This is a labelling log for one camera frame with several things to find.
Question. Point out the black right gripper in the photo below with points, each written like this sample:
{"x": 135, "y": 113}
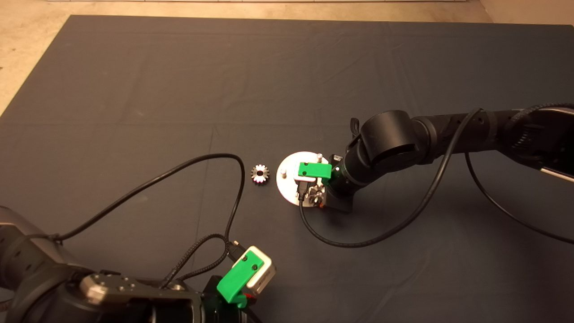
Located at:
{"x": 338, "y": 199}

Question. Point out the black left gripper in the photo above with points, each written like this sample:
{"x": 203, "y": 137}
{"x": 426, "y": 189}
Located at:
{"x": 210, "y": 305}

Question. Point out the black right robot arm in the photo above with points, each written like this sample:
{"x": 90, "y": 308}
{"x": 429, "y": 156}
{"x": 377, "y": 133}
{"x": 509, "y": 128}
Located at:
{"x": 394, "y": 139}

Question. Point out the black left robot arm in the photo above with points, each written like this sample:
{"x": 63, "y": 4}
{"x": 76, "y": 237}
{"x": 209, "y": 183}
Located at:
{"x": 27, "y": 269}

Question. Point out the round metal carrier plate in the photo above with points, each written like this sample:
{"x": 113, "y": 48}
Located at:
{"x": 287, "y": 186}

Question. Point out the dark grey table cloth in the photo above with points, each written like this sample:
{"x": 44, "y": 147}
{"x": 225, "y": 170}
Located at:
{"x": 287, "y": 89}

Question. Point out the bright green camera mount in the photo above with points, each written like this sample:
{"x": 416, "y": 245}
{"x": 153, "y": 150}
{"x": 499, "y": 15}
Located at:
{"x": 316, "y": 169}
{"x": 235, "y": 278}

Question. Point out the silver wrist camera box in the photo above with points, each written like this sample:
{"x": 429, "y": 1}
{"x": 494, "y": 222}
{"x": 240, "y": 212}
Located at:
{"x": 267, "y": 271}
{"x": 305, "y": 180}

